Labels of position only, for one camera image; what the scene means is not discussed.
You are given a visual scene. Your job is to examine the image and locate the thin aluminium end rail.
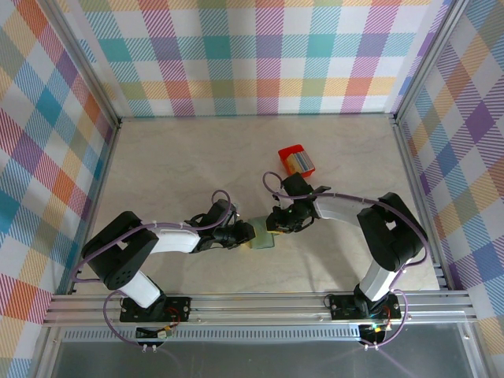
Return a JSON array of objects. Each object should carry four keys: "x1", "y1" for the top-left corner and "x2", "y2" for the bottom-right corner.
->
[{"x1": 117, "y1": 113, "x2": 397, "y2": 120}]

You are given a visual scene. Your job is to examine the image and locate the grey metal panel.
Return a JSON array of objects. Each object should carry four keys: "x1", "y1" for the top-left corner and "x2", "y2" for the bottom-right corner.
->
[{"x1": 49, "y1": 341, "x2": 480, "y2": 378}]

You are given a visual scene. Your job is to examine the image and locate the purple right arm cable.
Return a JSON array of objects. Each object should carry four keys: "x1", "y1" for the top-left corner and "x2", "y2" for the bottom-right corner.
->
[{"x1": 262, "y1": 172, "x2": 428, "y2": 351}]

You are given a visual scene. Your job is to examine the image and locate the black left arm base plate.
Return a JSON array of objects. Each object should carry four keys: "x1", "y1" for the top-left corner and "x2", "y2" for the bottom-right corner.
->
[{"x1": 119, "y1": 295, "x2": 193, "y2": 324}]

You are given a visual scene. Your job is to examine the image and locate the clear plastic zip bag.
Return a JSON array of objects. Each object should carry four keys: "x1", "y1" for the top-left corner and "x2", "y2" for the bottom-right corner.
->
[{"x1": 246, "y1": 216, "x2": 276, "y2": 251}]

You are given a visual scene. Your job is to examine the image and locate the blue grey credit card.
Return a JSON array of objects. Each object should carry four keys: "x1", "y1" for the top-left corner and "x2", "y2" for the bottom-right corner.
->
[{"x1": 295, "y1": 151, "x2": 315, "y2": 172}]

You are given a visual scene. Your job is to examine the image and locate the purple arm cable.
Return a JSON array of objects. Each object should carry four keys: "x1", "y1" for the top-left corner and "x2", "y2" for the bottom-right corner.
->
[
  {"x1": 262, "y1": 172, "x2": 428, "y2": 351},
  {"x1": 72, "y1": 189, "x2": 233, "y2": 350}
]

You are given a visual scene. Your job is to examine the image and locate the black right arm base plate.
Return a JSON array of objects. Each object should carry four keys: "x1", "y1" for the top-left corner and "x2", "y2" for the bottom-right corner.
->
[{"x1": 328, "y1": 293, "x2": 402, "y2": 321}]

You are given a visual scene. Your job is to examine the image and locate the aluminium table side rail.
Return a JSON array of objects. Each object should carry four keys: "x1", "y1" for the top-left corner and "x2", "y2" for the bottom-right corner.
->
[
  {"x1": 391, "y1": 120, "x2": 454, "y2": 292},
  {"x1": 66, "y1": 120, "x2": 122, "y2": 296}
]

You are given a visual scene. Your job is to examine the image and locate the long aluminium mounting rail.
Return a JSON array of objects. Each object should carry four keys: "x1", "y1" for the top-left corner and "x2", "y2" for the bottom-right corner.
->
[{"x1": 42, "y1": 291, "x2": 478, "y2": 327}]

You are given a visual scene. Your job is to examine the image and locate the small connector circuit board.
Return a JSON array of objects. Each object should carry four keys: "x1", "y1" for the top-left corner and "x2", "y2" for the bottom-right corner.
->
[
  {"x1": 135, "y1": 324, "x2": 175, "y2": 340},
  {"x1": 358, "y1": 322, "x2": 391, "y2": 344}
]

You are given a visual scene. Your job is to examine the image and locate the red plastic bin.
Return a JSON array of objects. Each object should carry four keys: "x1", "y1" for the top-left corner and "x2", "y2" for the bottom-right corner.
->
[{"x1": 277, "y1": 144, "x2": 317, "y2": 178}]

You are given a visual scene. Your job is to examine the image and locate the aluminium frame post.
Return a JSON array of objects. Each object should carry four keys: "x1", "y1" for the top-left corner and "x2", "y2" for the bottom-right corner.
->
[
  {"x1": 46, "y1": 0, "x2": 121, "y2": 125},
  {"x1": 391, "y1": 0, "x2": 469, "y2": 125}
]

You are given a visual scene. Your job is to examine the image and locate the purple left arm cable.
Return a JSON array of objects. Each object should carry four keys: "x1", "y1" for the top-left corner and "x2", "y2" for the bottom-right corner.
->
[{"x1": 72, "y1": 189, "x2": 233, "y2": 350}]

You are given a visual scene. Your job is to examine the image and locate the perforated metal cable tray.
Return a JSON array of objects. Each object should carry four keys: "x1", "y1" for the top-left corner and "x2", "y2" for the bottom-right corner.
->
[{"x1": 58, "y1": 328, "x2": 476, "y2": 344}]

